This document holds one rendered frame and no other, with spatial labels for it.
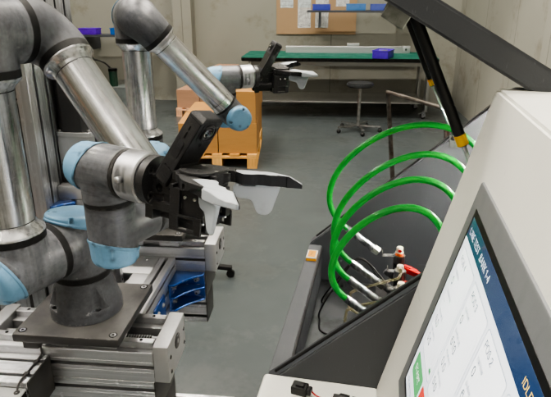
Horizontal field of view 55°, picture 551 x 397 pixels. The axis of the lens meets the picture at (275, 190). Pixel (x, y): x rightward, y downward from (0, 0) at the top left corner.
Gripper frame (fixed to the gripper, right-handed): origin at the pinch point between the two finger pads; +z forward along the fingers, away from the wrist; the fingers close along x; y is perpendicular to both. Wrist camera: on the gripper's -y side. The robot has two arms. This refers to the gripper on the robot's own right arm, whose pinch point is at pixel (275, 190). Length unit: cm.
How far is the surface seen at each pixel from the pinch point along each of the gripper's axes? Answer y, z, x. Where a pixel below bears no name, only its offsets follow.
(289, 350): 46, -16, -40
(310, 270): 41, -29, -74
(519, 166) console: -5.9, 25.5, -9.5
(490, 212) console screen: 0.3, 23.2, -11.2
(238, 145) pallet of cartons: 69, -277, -397
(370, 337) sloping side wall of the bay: 32.7, 3.6, -32.7
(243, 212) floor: 106, -203, -303
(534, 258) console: 0.4, 29.3, 3.5
